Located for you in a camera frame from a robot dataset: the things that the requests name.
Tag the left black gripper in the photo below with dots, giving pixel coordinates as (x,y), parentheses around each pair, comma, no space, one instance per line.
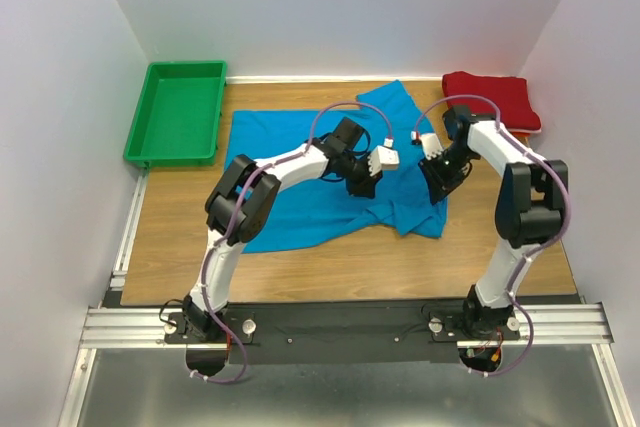
(366,188)

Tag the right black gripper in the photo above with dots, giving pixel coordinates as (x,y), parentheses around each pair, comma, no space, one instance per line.
(438,186)

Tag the blue t shirt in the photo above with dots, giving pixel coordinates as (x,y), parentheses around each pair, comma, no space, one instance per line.
(313,205)

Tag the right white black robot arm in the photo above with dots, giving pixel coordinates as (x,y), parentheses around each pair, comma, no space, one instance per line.
(532,209)

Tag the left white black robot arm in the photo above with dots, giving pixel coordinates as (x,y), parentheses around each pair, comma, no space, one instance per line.
(240,204)

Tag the folded red t shirt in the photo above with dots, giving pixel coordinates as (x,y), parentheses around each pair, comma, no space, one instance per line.
(509,93)

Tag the green plastic tray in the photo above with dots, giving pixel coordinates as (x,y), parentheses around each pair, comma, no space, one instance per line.
(177,117)

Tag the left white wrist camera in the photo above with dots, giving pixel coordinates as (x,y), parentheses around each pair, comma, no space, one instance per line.
(382,159)

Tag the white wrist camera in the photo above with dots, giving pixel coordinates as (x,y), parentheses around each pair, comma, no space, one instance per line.
(382,159)
(431,145)

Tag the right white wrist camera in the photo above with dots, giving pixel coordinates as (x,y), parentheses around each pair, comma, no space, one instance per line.
(431,145)

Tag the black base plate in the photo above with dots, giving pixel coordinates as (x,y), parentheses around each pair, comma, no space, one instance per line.
(349,332)

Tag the aluminium frame rail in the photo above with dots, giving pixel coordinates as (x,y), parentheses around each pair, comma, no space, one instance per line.
(542,325)

